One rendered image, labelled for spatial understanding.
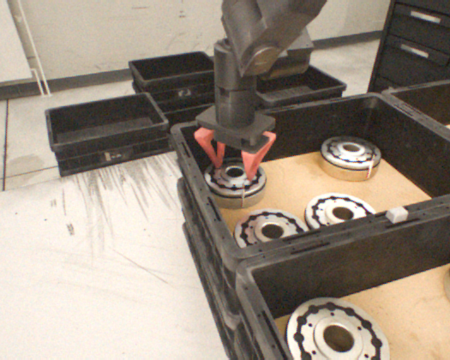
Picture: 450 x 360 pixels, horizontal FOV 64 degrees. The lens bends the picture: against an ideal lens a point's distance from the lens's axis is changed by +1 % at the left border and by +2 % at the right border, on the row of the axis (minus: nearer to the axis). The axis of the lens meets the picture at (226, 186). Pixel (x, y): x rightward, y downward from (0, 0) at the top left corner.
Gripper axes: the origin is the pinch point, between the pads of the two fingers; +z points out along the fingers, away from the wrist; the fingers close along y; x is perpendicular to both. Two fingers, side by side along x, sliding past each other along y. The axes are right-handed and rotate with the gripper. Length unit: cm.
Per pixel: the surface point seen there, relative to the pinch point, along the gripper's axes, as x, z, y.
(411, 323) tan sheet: 9.4, 4.1, -30.1
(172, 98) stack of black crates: -77, 39, 84
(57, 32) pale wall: -126, 46, 240
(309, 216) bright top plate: 2.6, 1.0, -14.4
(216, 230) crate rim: 17.6, -6.0, -9.0
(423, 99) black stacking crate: -36.9, -2.5, -20.2
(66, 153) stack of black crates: -14, 32, 75
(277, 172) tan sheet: -8.3, 4.4, -3.8
